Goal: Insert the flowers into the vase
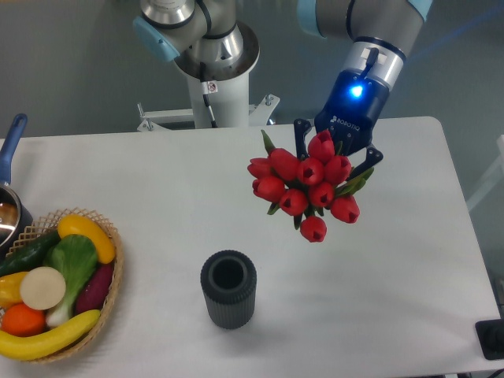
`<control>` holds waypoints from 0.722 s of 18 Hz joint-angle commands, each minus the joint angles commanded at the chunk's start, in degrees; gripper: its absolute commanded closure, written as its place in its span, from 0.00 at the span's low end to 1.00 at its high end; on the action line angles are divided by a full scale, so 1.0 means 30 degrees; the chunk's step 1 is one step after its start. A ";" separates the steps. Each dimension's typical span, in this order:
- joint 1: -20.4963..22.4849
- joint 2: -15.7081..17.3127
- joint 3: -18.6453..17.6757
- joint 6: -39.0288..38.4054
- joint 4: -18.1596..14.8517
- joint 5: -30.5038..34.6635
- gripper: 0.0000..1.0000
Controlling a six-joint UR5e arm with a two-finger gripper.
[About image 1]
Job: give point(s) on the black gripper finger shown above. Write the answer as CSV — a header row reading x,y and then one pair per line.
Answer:
x,y
372,157
301,128

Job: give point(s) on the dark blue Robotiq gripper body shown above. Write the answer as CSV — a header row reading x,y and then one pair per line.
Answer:
x,y
360,93

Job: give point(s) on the red tulip bouquet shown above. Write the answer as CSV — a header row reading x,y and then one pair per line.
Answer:
x,y
305,187

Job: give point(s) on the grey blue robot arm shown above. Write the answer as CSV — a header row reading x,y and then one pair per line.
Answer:
x,y
168,28

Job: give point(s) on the dark grey ribbed vase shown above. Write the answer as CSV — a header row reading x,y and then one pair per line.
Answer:
x,y
229,281

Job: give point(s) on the black device at table edge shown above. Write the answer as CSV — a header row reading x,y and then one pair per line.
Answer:
x,y
490,336

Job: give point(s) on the yellow squash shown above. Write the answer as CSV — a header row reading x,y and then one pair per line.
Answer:
x,y
74,224

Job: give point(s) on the green bok choy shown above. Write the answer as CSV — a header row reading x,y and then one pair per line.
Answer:
x,y
75,258

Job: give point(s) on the purple sweet potato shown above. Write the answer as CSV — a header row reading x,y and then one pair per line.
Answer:
x,y
94,294

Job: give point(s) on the woven wicker basket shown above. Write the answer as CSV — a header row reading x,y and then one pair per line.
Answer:
x,y
49,223

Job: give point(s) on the dark green cucumber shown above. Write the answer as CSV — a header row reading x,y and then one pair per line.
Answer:
x,y
30,256

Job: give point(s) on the white round radish slice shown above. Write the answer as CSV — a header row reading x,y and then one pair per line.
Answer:
x,y
42,288

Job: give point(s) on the yellow bell pepper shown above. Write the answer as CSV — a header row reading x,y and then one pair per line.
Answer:
x,y
10,289

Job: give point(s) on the orange fruit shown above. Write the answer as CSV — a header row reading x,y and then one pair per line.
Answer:
x,y
23,321

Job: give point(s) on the yellow banana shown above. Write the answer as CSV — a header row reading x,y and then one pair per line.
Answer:
x,y
50,342

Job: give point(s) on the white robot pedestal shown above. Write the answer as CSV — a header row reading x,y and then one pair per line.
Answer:
x,y
217,72

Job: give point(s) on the white frame at right edge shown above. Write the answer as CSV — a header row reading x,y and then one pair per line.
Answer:
x,y
490,178

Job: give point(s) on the blue handled saucepan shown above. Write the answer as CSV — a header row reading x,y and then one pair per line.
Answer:
x,y
14,216

